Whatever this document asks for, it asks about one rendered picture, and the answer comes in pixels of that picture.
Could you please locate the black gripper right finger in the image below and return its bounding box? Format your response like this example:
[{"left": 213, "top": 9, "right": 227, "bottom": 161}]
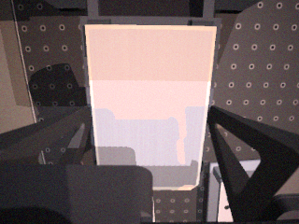
[{"left": 207, "top": 105, "right": 299, "bottom": 221}]

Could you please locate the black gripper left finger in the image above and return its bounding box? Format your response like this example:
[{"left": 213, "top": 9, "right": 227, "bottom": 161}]
[{"left": 0, "top": 105, "right": 92, "bottom": 164}]

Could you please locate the white well plate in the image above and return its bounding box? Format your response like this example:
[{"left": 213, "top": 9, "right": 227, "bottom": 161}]
[{"left": 85, "top": 25, "right": 217, "bottom": 189}]

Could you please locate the dark grey perforated base plate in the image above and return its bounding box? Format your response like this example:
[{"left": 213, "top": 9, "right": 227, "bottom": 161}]
[{"left": 10, "top": 0, "right": 299, "bottom": 222}]

